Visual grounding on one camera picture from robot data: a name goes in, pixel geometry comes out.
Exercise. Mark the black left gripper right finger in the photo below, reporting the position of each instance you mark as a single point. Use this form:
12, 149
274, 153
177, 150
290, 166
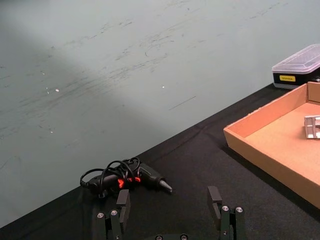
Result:
220, 212

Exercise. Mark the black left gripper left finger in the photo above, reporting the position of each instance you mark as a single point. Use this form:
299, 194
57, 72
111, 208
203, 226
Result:
122, 211

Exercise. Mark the black table cloth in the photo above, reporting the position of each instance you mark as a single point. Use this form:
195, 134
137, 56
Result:
190, 190

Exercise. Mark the shallow brown cardboard tray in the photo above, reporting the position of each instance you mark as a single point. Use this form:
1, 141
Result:
280, 147

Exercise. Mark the clear plastic case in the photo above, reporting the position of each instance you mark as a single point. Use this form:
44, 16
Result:
295, 68

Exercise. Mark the plain pale wall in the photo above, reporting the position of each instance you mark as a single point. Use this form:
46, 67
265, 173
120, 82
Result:
120, 75

